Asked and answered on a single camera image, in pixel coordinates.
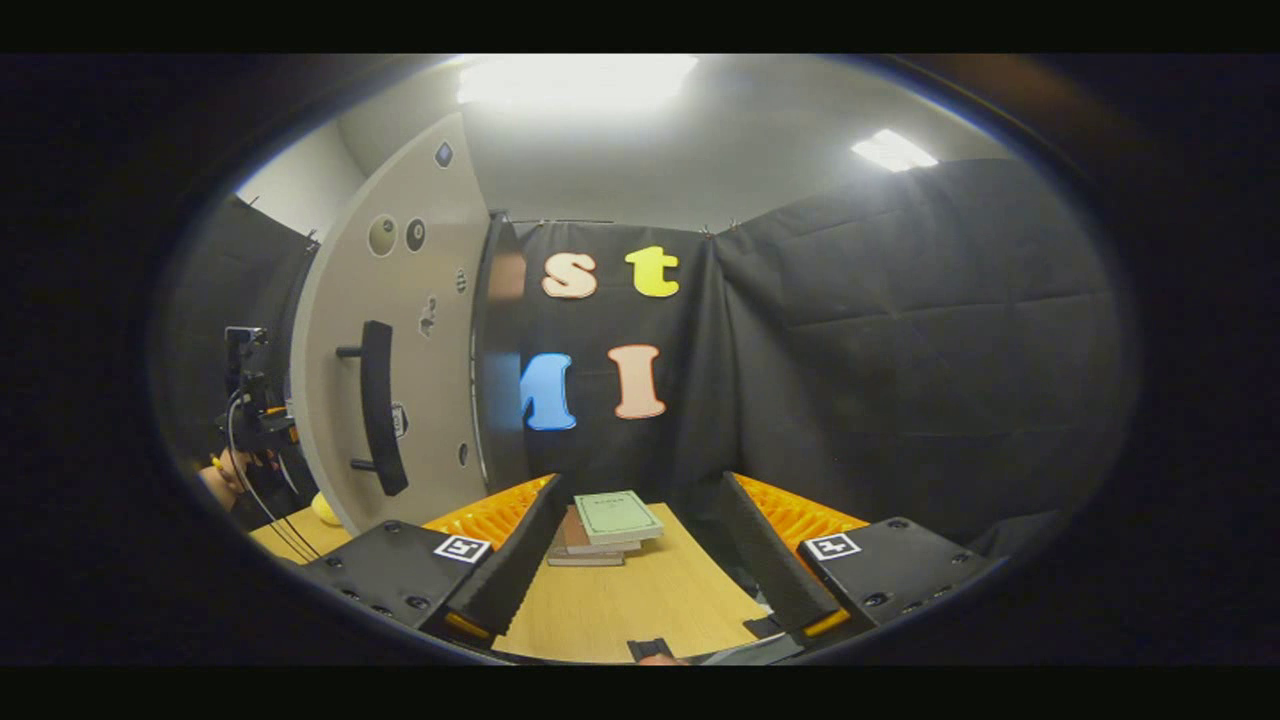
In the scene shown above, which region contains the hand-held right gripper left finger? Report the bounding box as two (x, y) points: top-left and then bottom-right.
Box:
(300, 474), (569, 646)

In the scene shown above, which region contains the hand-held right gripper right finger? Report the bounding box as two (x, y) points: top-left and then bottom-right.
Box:
(712, 470), (1001, 651)

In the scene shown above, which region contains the black cabinet door handle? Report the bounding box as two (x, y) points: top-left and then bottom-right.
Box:
(336, 320), (409, 497)

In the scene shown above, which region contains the grey cabinet door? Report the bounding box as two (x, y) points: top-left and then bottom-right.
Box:
(290, 112), (493, 536)

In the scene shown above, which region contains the brown book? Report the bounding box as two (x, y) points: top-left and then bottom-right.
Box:
(558, 505), (643, 557)

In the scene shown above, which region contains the grey book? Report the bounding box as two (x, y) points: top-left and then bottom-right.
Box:
(545, 545), (627, 568)

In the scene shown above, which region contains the green notebook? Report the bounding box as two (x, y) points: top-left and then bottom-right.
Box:
(573, 490), (665, 546)

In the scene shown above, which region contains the black backdrop cloth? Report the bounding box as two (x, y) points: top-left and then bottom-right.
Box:
(165, 158), (1121, 561)

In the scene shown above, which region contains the small ceiling light panel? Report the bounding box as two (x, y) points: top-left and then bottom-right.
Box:
(851, 128), (939, 173)

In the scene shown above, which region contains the large ceiling light panel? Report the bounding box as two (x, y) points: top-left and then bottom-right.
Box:
(458, 54), (699, 111)

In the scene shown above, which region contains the black cable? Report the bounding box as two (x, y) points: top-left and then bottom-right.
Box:
(226, 392), (323, 563)

